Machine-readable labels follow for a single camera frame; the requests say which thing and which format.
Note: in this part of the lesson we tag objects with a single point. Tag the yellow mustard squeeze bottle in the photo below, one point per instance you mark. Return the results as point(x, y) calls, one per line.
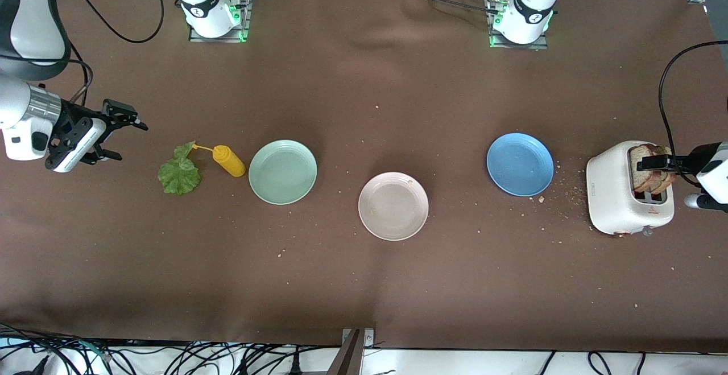
point(230, 161)

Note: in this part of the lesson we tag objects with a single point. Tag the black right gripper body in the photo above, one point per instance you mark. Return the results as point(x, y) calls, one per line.
point(73, 122)

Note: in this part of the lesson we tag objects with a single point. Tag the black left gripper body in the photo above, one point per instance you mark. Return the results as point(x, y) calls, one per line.
point(689, 160)

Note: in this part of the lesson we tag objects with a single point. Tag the white toaster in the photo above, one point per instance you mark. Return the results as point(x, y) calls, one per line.
point(608, 198)

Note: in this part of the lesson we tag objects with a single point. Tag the pale green plate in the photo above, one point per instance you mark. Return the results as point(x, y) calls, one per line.
point(282, 172)

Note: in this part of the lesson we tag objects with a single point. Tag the brown table cloth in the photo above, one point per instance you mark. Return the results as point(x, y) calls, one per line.
point(455, 284)

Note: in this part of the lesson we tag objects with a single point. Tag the green lettuce leaf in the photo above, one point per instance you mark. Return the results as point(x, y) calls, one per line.
point(179, 176)

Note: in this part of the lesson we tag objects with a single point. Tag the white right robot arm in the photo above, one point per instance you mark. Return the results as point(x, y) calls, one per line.
point(31, 22)

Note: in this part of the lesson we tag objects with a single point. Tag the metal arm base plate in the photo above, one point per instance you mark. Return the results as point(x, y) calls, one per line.
point(216, 39)
point(517, 46)

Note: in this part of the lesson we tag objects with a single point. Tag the blue plate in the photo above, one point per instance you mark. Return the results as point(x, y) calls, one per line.
point(520, 164)

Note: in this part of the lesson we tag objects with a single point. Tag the metal table bracket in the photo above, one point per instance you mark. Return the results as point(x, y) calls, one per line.
point(350, 358)

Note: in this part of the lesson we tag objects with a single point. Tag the beige plate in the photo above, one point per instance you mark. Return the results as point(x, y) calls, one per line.
point(393, 206)

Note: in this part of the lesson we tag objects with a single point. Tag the brown bread slice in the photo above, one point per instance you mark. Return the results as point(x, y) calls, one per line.
point(666, 181)
point(641, 181)

